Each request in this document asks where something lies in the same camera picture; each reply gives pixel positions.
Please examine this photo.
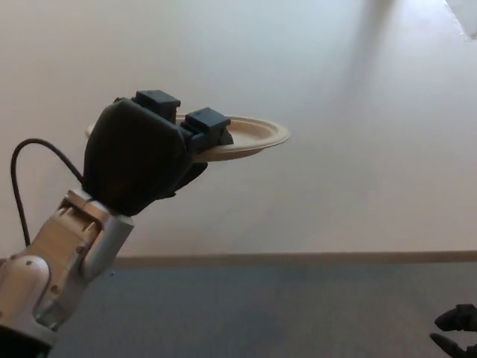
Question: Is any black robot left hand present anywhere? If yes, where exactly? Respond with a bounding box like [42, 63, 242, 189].
[81, 89, 236, 218]

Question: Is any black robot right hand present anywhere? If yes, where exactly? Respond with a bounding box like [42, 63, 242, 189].
[429, 304, 477, 358]

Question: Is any beige paper plate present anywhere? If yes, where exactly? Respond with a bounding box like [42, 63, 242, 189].
[85, 114, 291, 163]

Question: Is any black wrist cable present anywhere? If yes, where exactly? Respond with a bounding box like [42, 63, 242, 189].
[10, 138, 83, 247]

